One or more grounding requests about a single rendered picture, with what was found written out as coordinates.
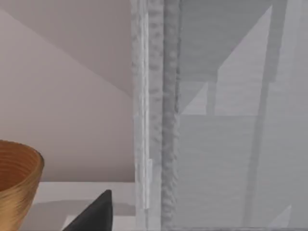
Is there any brown wooden bowl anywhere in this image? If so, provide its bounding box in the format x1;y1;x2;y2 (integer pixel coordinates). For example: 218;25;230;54
0;140;45;231

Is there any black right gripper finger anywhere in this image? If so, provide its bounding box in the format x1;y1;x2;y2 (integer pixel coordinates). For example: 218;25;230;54
62;189;114;231

